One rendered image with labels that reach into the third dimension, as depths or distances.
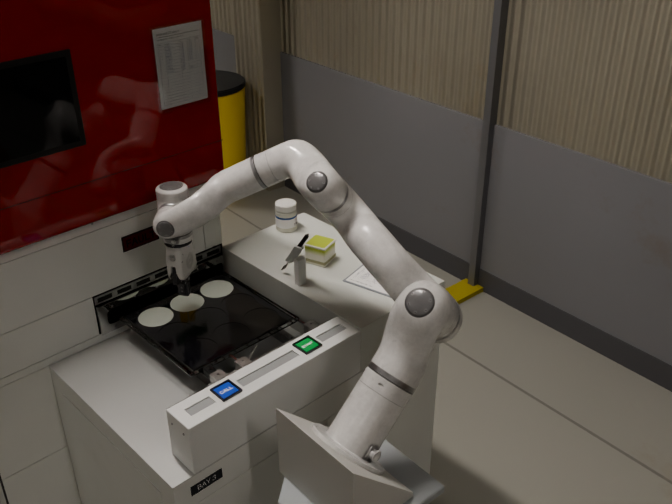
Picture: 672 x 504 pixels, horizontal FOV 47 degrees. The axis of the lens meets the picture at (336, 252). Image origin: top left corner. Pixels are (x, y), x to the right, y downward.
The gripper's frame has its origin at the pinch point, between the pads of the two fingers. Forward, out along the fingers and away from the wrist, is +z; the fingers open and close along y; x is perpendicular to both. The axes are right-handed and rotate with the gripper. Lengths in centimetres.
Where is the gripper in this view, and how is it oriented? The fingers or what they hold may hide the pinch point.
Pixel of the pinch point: (184, 288)
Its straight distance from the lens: 221.5
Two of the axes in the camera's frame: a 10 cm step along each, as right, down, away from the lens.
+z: 0.1, 8.8, 4.8
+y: 2.2, -4.7, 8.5
